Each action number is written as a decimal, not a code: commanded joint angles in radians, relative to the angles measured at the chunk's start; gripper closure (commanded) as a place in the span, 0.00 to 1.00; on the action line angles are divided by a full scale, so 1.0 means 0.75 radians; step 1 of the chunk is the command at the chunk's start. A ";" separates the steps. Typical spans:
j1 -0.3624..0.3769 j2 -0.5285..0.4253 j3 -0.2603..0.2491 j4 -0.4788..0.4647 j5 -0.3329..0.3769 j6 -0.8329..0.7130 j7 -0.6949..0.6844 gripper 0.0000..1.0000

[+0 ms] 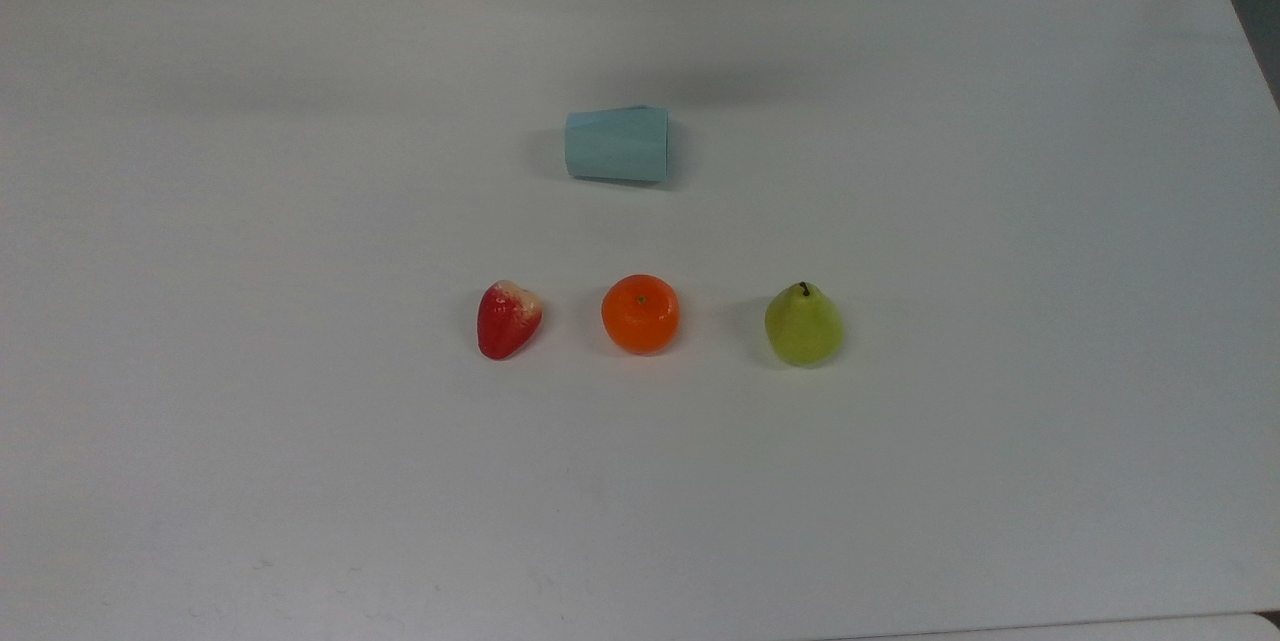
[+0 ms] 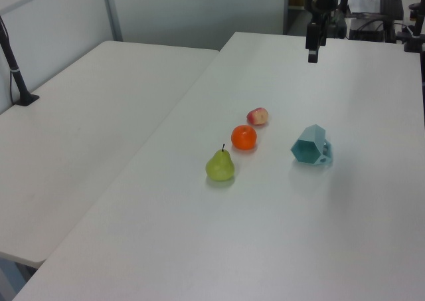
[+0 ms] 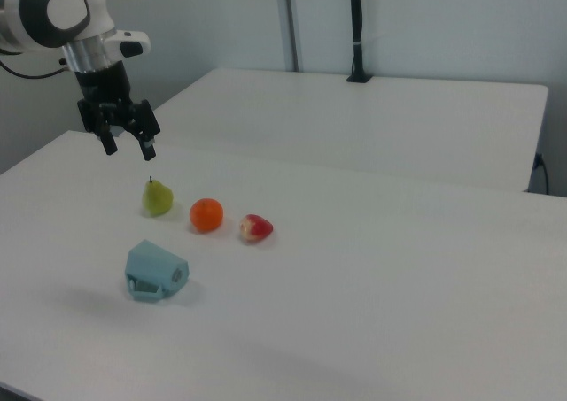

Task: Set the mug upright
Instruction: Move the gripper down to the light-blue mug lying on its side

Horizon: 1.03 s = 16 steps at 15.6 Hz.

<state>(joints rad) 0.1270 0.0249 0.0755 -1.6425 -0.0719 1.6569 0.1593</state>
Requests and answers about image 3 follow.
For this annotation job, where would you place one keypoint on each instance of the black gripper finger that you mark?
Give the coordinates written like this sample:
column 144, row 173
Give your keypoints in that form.
column 148, row 148
column 109, row 144

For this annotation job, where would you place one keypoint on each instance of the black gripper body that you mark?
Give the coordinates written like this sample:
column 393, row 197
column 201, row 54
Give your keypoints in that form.
column 106, row 93

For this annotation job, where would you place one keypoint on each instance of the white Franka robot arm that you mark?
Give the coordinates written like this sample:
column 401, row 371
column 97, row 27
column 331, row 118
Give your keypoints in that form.
column 53, row 11

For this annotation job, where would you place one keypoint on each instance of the light blue mug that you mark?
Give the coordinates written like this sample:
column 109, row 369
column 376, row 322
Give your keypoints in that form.
column 156, row 272

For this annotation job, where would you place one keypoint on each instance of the green pear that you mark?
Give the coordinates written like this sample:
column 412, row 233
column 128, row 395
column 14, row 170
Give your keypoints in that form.
column 156, row 198

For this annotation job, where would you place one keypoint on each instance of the orange fruit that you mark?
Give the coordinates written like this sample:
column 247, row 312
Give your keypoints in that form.
column 206, row 215

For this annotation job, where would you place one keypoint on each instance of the red apple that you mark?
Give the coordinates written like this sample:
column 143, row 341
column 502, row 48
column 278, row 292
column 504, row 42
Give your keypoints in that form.
column 255, row 229

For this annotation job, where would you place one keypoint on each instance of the white back table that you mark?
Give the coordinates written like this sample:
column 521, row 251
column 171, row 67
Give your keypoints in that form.
column 354, row 122

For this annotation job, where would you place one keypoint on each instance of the black pole with base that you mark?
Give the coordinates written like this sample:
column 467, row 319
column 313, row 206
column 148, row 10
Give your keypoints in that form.
column 358, row 33

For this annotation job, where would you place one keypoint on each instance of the grey wall profile strip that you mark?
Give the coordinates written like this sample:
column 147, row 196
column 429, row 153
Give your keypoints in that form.
column 290, row 22

